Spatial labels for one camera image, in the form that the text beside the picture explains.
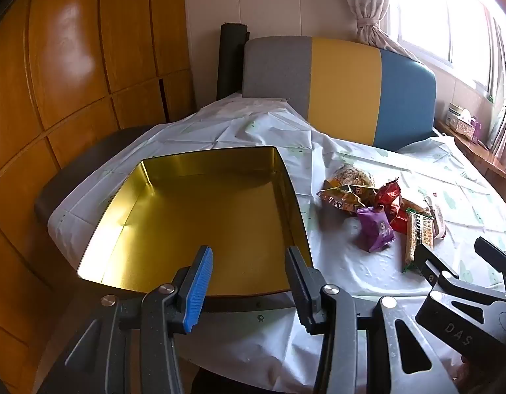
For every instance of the grey yellow blue sofa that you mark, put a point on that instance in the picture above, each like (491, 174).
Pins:
(343, 86)

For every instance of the white printed tablecloth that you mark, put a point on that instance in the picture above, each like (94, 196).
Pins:
(359, 271)

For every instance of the patterned beige curtain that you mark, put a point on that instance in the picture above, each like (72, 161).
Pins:
(367, 8)
(505, 135)

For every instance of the gold tin box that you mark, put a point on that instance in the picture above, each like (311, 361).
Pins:
(187, 213)

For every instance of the purple snack packet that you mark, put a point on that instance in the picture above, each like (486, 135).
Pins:
(376, 227)

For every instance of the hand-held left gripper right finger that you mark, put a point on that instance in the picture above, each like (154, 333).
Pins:
(297, 291)

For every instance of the small red snack packet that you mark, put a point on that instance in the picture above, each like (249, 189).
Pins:
(390, 195)

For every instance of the wooden wardrobe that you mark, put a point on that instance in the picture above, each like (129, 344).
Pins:
(72, 69)

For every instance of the green-edged cracker packet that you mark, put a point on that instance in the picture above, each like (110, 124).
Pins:
(417, 234)

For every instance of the clear nut snack packet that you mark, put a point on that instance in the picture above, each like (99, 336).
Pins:
(351, 174)

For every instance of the small purple box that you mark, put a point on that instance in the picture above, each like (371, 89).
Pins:
(476, 131)

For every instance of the black rolled mat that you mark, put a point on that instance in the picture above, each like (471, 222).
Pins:
(230, 61)

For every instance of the window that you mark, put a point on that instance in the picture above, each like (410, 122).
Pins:
(441, 16)

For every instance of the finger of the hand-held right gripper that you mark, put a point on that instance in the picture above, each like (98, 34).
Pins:
(501, 258)
(429, 260)

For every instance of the wooden side table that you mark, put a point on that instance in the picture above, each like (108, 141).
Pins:
(482, 160)

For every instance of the yellow crinkled snack packet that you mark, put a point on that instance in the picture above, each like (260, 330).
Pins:
(343, 199)

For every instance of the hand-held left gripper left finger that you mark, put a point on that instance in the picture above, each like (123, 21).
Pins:
(199, 287)

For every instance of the white pastry snack packet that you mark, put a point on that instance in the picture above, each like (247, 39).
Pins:
(436, 217)

